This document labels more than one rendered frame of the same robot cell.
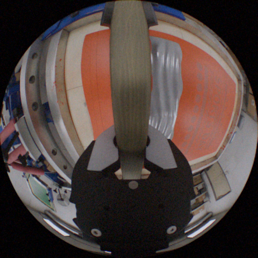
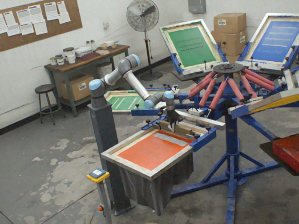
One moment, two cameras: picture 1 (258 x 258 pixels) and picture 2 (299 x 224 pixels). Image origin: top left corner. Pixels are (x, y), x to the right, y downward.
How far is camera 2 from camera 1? 3.03 m
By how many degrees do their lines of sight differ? 45
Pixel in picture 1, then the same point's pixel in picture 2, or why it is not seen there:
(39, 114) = (194, 121)
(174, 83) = (175, 141)
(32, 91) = (200, 122)
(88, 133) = not seen: hidden behind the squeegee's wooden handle
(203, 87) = (168, 147)
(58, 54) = (200, 130)
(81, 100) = not seen: hidden behind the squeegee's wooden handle
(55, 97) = (191, 126)
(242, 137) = not seen: outside the picture
